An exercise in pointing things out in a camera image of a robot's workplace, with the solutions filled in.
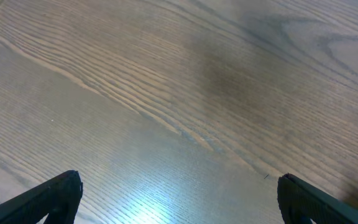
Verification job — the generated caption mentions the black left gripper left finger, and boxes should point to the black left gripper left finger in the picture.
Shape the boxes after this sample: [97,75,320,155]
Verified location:
[0,170,83,224]

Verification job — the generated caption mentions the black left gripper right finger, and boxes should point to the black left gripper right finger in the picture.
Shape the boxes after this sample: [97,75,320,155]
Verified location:
[277,174,358,224]

